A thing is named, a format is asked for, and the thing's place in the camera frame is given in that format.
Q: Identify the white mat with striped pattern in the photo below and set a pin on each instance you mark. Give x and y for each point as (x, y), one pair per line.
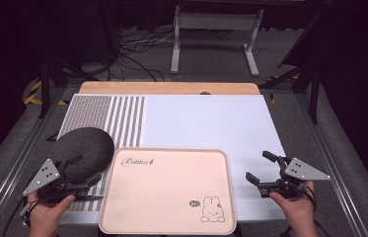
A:
(211, 125)

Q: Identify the white metal stand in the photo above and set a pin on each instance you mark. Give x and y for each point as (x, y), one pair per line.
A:
(216, 23)

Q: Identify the dark grey round hat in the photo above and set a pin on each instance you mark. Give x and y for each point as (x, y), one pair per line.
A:
(84, 148)

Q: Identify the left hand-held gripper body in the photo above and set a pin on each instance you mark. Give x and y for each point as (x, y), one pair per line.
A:
(45, 176)

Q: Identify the aluminium rail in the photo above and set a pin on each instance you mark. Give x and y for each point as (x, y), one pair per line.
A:
(20, 158)
(332, 158)

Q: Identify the yellow black hazard tape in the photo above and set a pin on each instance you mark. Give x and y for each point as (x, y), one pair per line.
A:
(33, 95)

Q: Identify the pink tray with rabbit print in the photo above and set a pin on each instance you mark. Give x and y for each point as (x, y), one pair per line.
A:
(168, 191)

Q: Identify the person's right hand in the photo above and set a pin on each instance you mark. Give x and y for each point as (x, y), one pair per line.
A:
(295, 207)

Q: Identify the black metal stand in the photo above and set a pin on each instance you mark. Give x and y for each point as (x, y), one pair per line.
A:
(45, 89)
(314, 89)

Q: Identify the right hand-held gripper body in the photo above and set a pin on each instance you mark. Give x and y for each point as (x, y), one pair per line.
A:
(303, 171)

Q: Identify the person's left hand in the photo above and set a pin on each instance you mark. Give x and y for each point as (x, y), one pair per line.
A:
(48, 215)

